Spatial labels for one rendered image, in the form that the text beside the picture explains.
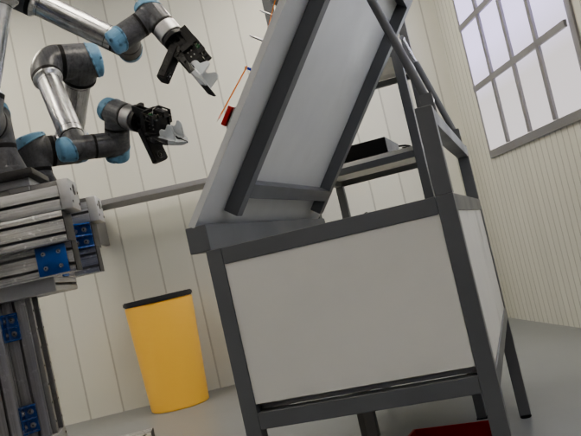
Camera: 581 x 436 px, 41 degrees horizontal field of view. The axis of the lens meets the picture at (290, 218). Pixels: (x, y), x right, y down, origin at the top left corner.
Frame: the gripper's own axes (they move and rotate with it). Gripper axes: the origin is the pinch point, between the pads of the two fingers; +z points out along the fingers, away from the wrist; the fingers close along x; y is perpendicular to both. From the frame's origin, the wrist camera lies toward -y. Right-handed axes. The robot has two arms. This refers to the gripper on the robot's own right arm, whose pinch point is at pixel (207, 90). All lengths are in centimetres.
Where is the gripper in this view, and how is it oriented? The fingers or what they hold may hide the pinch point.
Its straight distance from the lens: 223.2
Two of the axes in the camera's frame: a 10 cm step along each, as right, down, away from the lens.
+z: 6.1, 7.4, -2.8
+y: 7.7, -6.4, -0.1
